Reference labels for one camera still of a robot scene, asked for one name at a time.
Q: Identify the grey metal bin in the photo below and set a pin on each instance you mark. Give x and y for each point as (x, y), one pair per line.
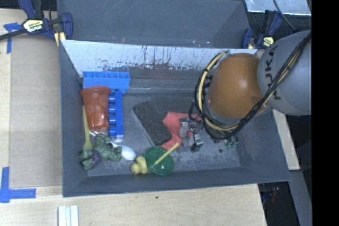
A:
(159, 21)

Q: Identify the yellow rubber duck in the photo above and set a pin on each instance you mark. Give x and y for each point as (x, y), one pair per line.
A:
(140, 165)

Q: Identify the yellow-green plastic fork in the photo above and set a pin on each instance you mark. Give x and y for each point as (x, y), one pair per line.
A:
(87, 140)

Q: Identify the white plastic spoon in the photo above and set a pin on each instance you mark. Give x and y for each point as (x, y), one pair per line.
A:
(128, 153)

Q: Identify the grey toy animal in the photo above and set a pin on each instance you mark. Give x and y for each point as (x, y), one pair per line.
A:
(185, 132)

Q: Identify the green toy figure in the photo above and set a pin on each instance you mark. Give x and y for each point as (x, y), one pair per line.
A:
(104, 149)

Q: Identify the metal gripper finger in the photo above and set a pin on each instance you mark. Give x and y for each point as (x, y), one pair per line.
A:
(197, 143)

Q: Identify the dark green flat block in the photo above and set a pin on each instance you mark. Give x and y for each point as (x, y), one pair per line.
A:
(153, 124)

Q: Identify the orange plastic cup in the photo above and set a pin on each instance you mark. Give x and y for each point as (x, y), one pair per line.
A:
(95, 108)

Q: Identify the pale brown flat board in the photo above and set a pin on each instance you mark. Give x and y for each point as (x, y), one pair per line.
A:
(34, 113)

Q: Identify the blue toy building block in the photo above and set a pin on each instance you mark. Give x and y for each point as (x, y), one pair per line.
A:
(106, 79)

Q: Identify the red cloth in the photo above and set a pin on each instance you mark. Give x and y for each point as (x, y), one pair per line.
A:
(172, 121)

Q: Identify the yellow straw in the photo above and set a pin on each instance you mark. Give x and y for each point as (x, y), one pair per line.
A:
(166, 153)

